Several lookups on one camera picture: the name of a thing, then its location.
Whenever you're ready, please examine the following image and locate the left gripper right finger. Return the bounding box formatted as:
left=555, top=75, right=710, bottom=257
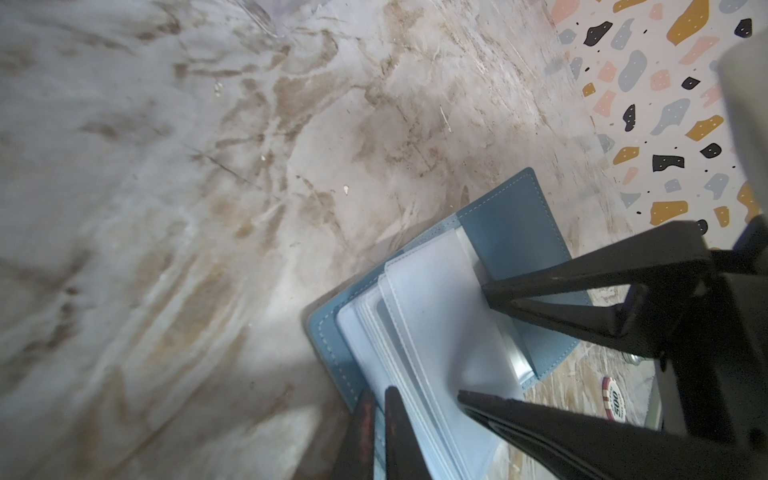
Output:
left=385, top=386, right=432, bottom=480

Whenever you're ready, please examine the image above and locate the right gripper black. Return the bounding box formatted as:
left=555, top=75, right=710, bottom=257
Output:
left=457, top=216, right=767, bottom=479

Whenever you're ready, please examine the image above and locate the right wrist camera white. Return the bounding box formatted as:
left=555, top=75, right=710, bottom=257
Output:
left=718, top=31, right=767, bottom=208

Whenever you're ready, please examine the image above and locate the white poker chip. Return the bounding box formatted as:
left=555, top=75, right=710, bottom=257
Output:
left=602, top=376, right=627, bottom=423

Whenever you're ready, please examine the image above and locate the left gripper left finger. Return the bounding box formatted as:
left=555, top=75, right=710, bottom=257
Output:
left=331, top=389, right=376, bottom=480

